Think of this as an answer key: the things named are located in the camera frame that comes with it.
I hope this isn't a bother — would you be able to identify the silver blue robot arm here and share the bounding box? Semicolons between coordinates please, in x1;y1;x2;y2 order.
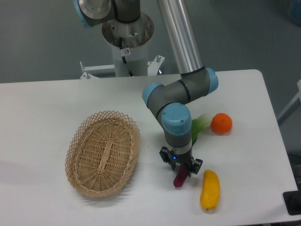
73;0;219;174

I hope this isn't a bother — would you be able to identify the black box at table edge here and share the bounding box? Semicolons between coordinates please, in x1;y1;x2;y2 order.
283;190;301;216

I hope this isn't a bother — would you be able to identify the purple sweet potato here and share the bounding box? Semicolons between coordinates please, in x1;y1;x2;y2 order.
173;165;188;188

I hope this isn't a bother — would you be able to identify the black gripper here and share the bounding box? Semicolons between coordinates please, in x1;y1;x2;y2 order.
159;146;203;177

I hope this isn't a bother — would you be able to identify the woven wicker basket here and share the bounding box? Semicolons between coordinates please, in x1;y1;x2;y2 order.
65;111;140;198

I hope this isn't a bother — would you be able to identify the black cable on pedestal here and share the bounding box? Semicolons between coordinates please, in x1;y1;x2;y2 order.
119;37;134;77

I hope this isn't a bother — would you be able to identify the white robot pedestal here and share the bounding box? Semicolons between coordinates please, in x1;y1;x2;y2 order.
102;12;154;77

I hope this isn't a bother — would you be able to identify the orange tangerine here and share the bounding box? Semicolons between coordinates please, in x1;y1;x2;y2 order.
211;113;233;135

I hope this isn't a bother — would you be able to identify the green bok choy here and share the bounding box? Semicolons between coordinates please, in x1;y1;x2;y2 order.
191;113;213;145

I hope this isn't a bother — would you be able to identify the white metal base frame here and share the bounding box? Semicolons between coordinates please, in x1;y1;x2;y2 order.
79;55;179;80

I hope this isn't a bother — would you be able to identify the white frame at right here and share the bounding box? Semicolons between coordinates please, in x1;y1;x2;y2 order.
277;80;301;126

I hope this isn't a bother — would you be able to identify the yellow mango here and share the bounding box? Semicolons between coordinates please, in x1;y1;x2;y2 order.
200;169;221;210

